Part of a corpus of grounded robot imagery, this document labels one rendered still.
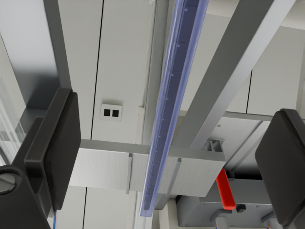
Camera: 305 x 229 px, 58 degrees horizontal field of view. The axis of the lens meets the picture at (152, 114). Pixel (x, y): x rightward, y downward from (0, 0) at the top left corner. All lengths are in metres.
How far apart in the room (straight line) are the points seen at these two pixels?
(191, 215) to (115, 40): 1.67
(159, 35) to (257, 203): 0.38
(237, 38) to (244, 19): 0.02
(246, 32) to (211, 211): 0.34
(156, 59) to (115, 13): 1.53
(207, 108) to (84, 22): 1.79
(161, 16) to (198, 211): 0.40
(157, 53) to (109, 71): 1.45
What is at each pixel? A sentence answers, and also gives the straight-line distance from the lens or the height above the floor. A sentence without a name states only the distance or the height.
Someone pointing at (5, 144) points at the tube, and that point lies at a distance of 0.23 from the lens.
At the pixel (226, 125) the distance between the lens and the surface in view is 0.41.
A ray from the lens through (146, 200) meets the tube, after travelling 0.28.
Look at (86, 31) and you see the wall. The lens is 2.08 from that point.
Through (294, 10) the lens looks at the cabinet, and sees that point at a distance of 1.10.
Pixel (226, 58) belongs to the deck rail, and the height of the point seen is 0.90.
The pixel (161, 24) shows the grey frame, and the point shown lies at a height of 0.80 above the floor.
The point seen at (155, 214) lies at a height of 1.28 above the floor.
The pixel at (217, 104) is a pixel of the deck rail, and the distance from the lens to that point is 0.35.
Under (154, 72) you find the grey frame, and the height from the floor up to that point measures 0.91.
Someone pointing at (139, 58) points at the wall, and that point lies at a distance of 2.07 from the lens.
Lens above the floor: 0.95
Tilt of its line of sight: 4 degrees up
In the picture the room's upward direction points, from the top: 174 degrees counter-clockwise
